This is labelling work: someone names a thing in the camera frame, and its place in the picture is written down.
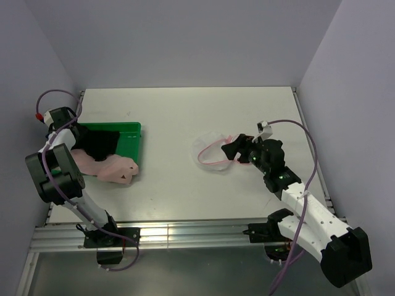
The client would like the green plastic tray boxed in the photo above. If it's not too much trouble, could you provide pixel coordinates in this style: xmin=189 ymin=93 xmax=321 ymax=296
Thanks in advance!
xmin=48 ymin=122 xmax=141 ymax=165

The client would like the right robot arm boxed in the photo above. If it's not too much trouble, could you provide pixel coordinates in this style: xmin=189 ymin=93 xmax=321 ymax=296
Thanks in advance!
xmin=222 ymin=134 xmax=373 ymax=287

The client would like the pink garment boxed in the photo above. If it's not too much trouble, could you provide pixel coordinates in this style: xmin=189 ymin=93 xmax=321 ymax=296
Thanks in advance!
xmin=71 ymin=149 xmax=139 ymax=184

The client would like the black bra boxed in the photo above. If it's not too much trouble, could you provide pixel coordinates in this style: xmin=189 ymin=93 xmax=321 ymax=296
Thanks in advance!
xmin=72 ymin=124 xmax=120 ymax=162

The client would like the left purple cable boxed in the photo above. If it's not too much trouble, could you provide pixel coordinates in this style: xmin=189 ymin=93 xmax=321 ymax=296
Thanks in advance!
xmin=35 ymin=89 xmax=140 ymax=273

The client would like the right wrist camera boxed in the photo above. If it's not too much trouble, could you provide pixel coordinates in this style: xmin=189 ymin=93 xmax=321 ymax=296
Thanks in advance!
xmin=255 ymin=121 xmax=273 ymax=141

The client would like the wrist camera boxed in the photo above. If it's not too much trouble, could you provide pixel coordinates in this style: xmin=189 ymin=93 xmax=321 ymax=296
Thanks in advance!
xmin=35 ymin=110 xmax=54 ymax=127
xmin=255 ymin=121 xmax=273 ymax=141

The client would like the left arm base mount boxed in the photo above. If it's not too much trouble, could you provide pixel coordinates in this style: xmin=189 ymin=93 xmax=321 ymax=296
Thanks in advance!
xmin=83 ymin=228 xmax=140 ymax=266

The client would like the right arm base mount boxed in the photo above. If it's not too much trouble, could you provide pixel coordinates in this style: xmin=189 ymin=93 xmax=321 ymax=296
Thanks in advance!
xmin=243 ymin=222 xmax=291 ymax=263

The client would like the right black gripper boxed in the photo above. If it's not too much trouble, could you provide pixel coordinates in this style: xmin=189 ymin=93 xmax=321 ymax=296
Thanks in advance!
xmin=221 ymin=133 xmax=270 ymax=175

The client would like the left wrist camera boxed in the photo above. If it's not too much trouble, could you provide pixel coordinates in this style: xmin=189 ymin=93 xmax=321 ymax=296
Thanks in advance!
xmin=35 ymin=110 xmax=54 ymax=127

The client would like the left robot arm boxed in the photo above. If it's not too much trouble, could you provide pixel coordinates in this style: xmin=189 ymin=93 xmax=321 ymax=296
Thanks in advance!
xmin=25 ymin=107 xmax=120 ymax=247

